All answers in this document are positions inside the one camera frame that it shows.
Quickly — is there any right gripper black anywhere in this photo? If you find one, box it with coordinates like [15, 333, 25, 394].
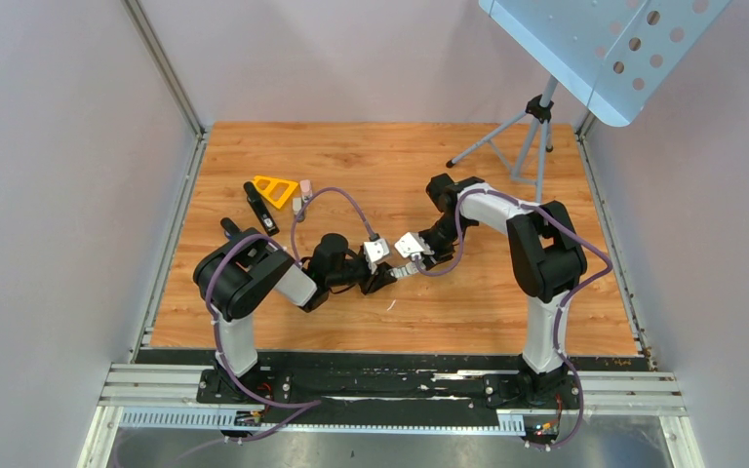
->
[418, 216, 473, 272]

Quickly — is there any pink stapler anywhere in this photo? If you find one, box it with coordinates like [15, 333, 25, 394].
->
[299, 179, 313, 200]

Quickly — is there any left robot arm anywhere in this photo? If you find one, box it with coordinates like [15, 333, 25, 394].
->
[192, 229, 397, 403]

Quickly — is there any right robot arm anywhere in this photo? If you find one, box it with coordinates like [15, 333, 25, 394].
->
[411, 174, 587, 408]

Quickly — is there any yellow plastic triangle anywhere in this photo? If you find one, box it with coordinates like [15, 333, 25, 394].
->
[252, 175, 299, 210]

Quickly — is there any light blue music stand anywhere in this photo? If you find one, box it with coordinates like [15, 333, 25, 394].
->
[447, 0, 730, 199]

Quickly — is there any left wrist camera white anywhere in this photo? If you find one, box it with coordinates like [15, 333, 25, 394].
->
[362, 238, 390, 274]

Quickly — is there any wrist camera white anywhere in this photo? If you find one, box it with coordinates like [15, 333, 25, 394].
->
[362, 238, 390, 274]
[394, 232, 433, 259]

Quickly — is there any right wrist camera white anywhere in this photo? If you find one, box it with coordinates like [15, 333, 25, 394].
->
[394, 232, 433, 259]

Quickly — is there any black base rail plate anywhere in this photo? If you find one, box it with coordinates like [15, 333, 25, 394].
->
[196, 351, 585, 427]

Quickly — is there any aluminium frame post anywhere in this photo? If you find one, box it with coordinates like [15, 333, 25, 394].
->
[121, 0, 206, 139]

